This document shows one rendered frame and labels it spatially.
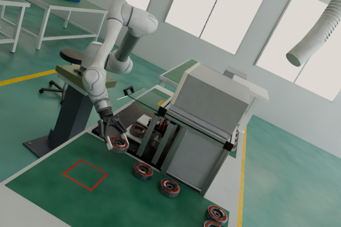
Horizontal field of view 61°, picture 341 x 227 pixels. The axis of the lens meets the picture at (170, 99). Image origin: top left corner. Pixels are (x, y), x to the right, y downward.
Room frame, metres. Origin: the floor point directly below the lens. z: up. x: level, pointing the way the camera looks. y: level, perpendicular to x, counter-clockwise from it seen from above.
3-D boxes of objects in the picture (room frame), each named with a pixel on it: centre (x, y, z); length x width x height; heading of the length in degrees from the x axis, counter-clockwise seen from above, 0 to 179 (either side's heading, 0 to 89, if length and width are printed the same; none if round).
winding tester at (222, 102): (1.73, -0.23, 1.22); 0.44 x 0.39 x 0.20; 172
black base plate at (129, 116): (1.79, 0.07, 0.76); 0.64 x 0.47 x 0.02; 172
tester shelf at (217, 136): (1.74, -0.23, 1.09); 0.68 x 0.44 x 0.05; 172
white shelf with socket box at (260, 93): (2.60, -0.61, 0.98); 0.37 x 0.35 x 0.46; 172
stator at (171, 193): (1.29, -0.19, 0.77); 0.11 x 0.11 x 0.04
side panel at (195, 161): (1.41, -0.26, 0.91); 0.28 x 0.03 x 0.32; 82
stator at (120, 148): (1.35, 0.15, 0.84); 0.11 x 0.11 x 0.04
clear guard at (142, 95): (1.61, 0.11, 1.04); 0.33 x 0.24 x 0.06; 82
